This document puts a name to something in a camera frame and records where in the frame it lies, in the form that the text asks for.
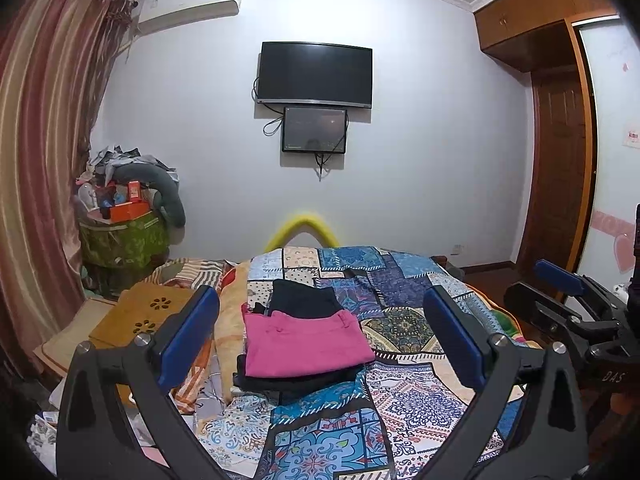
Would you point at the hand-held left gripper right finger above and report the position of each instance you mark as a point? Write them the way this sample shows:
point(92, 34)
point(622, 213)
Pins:
point(455, 335)

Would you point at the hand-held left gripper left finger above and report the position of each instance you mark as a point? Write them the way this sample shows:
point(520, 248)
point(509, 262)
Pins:
point(190, 330)

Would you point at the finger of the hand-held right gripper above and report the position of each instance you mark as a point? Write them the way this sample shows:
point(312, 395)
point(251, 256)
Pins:
point(535, 307)
point(557, 275)

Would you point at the pink pants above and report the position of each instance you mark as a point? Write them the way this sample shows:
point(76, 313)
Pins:
point(300, 345)

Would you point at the dark pants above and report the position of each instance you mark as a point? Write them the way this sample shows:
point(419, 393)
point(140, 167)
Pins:
point(305, 385)

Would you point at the peach quilt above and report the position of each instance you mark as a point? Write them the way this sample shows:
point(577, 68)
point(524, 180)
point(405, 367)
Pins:
point(232, 310)

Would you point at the striped pillow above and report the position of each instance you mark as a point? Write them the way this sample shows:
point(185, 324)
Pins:
point(195, 270)

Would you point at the brown wooden door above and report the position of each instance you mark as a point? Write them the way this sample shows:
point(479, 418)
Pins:
point(555, 175)

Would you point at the patchwork printed blanket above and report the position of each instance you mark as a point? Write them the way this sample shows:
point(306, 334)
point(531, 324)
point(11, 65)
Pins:
point(350, 410)

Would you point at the orange box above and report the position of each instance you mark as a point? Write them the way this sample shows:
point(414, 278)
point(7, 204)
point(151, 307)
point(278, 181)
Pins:
point(127, 211)

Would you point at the grey plush pillow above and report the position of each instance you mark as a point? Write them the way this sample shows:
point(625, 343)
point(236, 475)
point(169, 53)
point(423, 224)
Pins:
point(167, 195)

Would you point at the white wardrobe door pink hearts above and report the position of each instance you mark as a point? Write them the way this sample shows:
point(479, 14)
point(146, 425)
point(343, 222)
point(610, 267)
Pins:
point(612, 135)

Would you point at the yellow curved foam tube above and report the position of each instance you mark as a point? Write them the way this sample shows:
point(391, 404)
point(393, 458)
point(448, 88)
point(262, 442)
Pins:
point(302, 230)

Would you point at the pile of clothes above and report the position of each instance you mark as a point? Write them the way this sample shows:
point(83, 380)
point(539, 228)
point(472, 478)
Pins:
point(120, 160)

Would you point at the striped curtain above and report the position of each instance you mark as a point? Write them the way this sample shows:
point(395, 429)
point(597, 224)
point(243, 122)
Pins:
point(45, 160)

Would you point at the wooden overhead cabinet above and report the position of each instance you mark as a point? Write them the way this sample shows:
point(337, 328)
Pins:
point(530, 20)

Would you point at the white air conditioner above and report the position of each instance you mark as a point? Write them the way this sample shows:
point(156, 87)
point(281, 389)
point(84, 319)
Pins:
point(190, 7)

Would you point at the wall socket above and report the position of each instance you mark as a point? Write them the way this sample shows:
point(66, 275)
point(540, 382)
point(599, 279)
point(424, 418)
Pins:
point(458, 248)

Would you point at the small wall monitor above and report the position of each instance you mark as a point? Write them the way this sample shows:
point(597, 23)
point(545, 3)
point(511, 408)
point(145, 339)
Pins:
point(314, 130)

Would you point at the wall television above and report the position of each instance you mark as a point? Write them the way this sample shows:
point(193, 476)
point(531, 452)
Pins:
point(315, 75)

